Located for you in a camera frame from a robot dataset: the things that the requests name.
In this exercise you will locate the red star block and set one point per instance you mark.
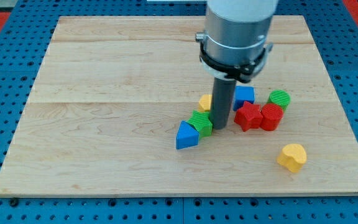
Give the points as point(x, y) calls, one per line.
point(248, 116)

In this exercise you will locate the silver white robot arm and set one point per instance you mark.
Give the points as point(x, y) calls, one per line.
point(233, 43)

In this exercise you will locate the green star block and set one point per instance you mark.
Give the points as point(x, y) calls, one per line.
point(201, 123)

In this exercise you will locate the blue triangle block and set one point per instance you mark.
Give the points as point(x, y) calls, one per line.
point(187, 136)

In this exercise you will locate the yellow hexagon block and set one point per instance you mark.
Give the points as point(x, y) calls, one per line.
point(204, 104)

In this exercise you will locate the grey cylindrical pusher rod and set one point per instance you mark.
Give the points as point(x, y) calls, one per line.
point(222, 95)

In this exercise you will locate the blue cube block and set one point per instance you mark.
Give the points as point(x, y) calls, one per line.
point(242, 94)

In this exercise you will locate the wooden board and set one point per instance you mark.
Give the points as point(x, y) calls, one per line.
point(104, 110)

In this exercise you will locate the red cylinder block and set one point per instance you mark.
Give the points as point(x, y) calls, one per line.
point(272, 116)

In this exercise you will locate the green cylinder block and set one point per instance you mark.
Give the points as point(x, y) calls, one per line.
point(280, 98)

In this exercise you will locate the yellow heart block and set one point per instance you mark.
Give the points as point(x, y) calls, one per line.
point(293, 157)

